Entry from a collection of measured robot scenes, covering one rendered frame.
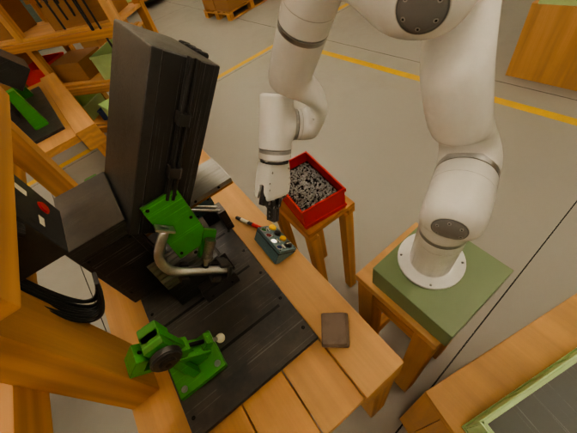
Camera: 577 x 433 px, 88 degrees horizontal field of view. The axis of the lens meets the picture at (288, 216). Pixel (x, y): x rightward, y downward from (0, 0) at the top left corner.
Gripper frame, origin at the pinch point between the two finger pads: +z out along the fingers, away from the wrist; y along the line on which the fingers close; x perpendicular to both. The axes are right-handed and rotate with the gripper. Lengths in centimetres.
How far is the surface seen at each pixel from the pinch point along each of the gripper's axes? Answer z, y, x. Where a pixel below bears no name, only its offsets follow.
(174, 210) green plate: 2.3, 14.2, -25.8
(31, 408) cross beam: 27, 58, -12
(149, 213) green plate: 2.0, 20.4, -28.4
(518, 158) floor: 8, -230, 56
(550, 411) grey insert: 36, -18, 74
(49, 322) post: 16, 50, -20
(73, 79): -28, -79, -336
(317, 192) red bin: 7.7, -45.6, -12.6
